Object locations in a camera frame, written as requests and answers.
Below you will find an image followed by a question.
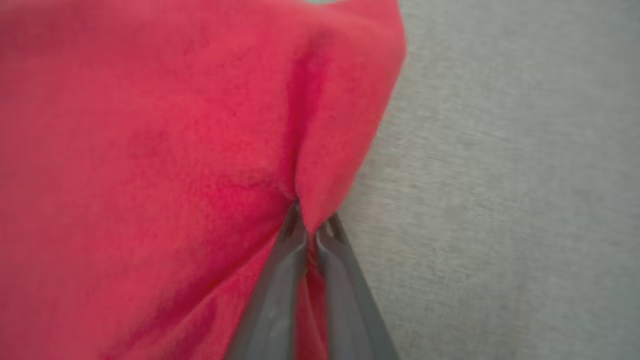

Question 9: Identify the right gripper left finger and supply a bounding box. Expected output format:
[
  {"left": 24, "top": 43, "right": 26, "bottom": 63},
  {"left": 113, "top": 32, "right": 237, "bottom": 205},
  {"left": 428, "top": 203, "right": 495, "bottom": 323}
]
[{"left": 224, "top": 201, "right": 308, "bottom": 360}]

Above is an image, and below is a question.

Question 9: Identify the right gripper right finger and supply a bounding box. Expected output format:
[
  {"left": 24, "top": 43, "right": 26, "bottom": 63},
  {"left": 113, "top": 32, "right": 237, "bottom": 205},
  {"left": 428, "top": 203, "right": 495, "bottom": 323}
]
[{"left": 315, "top": 213, "right": 402, "bottom": 360}]

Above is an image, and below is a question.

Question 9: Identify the red white-sleeved jersey shirt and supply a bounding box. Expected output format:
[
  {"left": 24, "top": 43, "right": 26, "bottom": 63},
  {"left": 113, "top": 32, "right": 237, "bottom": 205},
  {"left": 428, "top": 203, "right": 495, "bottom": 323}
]
[{"left": 0, "top": 0, "right": 408, "bottom": 360}]

